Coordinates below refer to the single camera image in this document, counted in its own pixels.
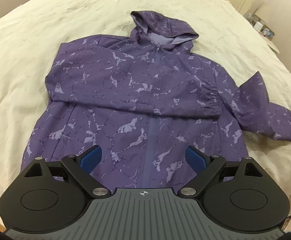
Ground cream right nightstand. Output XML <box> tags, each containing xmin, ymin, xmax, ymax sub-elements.
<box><xmin>246</xmin><ymin>3</ymin><xmax>280</xmax><ymax>54</ymax></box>

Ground purple marble-print hooded jacket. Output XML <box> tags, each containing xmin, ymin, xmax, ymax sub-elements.
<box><xmin>21</xmin><ymin>11</ymin><xmax>291</xmax><ymax>190</ymax></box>

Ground cream white bedspread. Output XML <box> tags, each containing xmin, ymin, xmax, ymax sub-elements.
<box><xmin>0</xmin><ymin>0</ymin><xmax>291</xmax><ymax>233</ymax></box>

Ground items on right nightstand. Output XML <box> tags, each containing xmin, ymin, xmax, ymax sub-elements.
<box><xmin>246</xmin><ymin>14</ymin><xmax>275</xmax><ymax>41</ymax></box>

